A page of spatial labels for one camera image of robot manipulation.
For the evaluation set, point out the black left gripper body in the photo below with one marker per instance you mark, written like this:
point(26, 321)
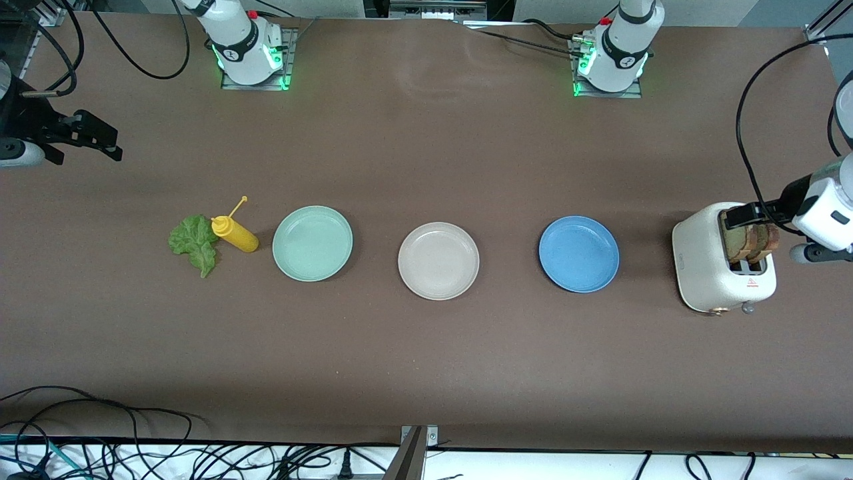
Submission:
point(790, 195)

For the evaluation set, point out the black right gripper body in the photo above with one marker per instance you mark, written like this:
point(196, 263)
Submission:
point(26, 118)

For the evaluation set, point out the brown bread slice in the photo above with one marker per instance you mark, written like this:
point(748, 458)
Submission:
point(766, 243)
point(736, 245)

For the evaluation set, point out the green lettuce leaf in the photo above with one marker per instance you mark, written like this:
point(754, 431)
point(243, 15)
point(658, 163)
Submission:
point(193, 240)

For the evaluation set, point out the yellow mustard squeeze bottle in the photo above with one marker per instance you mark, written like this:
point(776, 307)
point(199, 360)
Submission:
point(238, 238)

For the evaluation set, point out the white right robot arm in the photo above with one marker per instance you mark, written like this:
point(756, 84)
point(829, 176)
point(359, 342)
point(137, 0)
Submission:
point(243, 53)

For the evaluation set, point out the blue plate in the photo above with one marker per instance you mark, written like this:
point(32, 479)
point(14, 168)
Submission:
point(578, 253)

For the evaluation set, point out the mint green plate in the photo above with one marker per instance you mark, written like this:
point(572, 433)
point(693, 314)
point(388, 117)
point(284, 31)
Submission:
point(312, 243)

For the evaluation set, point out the beige plate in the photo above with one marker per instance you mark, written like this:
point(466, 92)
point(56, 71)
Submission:
point(438, 260)

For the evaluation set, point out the white two-slot toaster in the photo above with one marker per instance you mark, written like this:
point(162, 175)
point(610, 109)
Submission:
point(700, 266)

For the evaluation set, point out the flat silver metal strip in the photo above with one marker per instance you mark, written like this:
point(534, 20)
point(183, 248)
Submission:
point(493, 24)

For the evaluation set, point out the black power plug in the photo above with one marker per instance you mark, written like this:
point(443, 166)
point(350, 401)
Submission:
point(345, 464)

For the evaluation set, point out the dark metal beam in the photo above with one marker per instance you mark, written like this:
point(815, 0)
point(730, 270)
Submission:
point(406, 463)

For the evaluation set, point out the aluminium frame rail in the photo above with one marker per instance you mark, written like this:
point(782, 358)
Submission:
point(50, 16)
point(816, 34)

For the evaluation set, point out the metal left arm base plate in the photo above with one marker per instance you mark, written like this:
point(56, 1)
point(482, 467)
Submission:
point(630, 94)

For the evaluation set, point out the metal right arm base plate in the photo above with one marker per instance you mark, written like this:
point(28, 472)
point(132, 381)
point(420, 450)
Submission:
point(290, 46)

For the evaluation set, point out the grey metal equipment frame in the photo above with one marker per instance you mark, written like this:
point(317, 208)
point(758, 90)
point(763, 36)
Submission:
point(436, 8)

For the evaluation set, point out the small aluminium corner bracket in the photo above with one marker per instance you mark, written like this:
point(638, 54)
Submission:
point(432, 436)

